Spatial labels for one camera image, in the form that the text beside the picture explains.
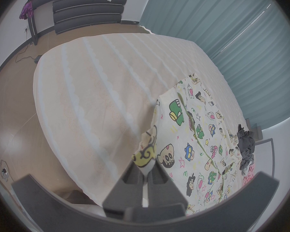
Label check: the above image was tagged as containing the pink garment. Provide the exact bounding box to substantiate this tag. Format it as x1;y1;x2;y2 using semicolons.
242;164;256;188

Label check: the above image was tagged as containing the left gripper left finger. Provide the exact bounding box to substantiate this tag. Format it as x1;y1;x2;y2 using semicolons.
102;159;146;219

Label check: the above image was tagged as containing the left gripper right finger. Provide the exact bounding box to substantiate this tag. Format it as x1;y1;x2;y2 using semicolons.
148;159;189;215

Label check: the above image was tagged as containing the white printed pyjama top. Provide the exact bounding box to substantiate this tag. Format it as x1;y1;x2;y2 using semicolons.
132;73;247;216

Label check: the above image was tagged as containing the grey bedside table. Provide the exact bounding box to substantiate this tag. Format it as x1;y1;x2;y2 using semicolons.
246;119;263;142

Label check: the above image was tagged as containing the bed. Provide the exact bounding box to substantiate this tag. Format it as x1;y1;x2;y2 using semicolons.
33;32;274;217

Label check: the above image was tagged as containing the grey garment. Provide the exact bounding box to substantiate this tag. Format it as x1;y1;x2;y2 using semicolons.
239;152;254;176

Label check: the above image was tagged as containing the black garment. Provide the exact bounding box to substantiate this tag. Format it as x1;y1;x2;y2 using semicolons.
236;123;256;155

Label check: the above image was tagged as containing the purple plastic bag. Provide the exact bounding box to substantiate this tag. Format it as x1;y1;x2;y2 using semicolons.
19;2;35;20

